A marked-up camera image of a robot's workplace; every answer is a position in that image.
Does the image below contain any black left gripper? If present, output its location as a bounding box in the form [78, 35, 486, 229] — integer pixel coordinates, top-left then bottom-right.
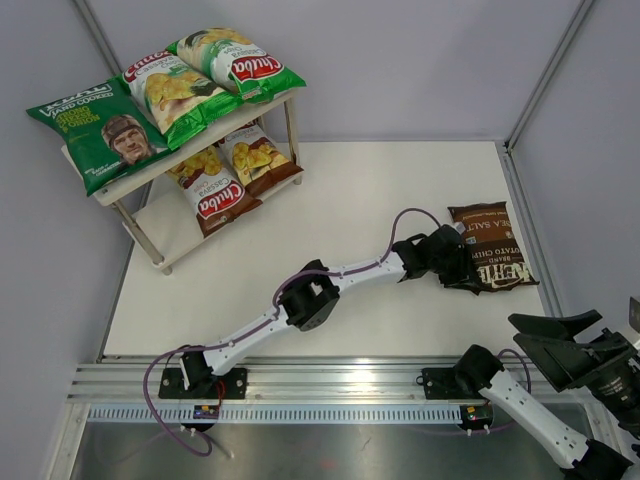
[426, 242, 480, 289]

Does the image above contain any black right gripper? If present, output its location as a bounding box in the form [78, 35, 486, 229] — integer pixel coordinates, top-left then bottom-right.
[508, 306, 640, 435]

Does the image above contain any brown Kettle sea salt bag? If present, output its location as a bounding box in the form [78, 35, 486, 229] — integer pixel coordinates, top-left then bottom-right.
[447, 201, 539, 295]

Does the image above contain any brown Chuba barbecue chips bag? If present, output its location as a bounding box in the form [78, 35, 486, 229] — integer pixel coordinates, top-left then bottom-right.
[216, 120, 303, 197]

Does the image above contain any green Chuba chips bag large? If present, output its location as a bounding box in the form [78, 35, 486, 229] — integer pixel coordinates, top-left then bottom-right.
[167, 27, 306, 104]

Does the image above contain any green Chuba chips bag small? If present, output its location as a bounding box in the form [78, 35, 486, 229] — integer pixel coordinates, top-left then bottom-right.
[118, 50, 243, 151]

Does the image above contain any green Real hand cooked bag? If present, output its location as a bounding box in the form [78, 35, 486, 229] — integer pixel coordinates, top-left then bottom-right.
[26, 77, 171, 195]

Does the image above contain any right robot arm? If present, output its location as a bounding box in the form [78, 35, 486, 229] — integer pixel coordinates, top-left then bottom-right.
[453, 310, 639, 479]

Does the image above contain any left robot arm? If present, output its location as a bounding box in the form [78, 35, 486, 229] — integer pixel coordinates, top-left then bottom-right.
[179, 225, 481, 398]

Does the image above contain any white two-tier wooden shelf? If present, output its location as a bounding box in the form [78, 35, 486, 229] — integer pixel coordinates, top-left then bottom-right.
[92, 91, 302, 275]

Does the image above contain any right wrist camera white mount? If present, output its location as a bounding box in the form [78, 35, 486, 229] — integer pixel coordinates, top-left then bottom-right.
[624, 296, 640, 351]

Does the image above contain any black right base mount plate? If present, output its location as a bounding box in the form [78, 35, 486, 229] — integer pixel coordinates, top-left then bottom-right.
[420, 367, 485, 400]

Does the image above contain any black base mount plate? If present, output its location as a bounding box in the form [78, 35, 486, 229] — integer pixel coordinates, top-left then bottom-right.
[420, 367, 485, 400]
[158, 368, 248, 400]

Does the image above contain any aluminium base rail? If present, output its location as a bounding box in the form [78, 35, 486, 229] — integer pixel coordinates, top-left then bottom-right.
[67, 355, 609, 404]

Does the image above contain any right aluminium frame post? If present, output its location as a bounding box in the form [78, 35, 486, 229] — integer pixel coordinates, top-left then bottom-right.
[503, 0, 599, 154]

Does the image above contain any aluminium frame post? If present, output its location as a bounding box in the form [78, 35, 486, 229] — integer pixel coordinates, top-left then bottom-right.
[73, 0, 146, 116]
[503, 0, 599, 154]

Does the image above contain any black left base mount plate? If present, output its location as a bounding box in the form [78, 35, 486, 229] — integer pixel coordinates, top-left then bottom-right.
[158, 368, 248, 400]

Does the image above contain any white slotted cable duct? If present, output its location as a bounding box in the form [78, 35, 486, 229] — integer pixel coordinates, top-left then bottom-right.
[87, 404, 464, 424]

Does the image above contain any left aluminium frame post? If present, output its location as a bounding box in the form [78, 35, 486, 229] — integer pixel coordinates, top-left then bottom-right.
[73, 0, 146, 116]

